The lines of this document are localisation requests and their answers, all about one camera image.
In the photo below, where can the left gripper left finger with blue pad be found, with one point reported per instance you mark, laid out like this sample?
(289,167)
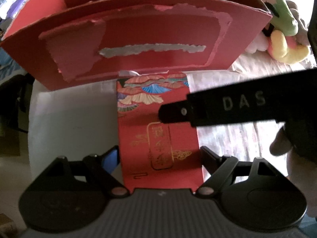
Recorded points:
(91,177)

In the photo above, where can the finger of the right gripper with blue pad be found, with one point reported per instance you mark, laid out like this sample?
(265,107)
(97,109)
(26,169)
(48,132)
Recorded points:
(176,112)

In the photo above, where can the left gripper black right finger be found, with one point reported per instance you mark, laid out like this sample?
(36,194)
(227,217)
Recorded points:
(223,170)

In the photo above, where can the red decorated snack box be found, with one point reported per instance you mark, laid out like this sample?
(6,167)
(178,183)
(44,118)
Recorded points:
(154,155)

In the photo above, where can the red cardboard box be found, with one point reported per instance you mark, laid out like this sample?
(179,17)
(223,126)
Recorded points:
(64,43)

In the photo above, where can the person right hand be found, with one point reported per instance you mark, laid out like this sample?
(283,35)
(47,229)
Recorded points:
(301,172)

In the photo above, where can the yellow banana plush toy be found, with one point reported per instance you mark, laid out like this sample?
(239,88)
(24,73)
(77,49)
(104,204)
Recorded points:
(285,49)

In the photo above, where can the mauve bear plush toy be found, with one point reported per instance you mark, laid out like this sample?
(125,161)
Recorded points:
(301,36)

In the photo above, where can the pink plush toy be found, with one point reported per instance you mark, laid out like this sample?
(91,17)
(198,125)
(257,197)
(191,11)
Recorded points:
(260,43)

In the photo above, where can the green pea plush toy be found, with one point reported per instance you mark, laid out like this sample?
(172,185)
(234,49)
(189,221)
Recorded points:
(282,18)

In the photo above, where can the purple cartoon tissue pack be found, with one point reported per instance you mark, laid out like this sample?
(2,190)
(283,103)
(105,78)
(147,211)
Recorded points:
(15,8)

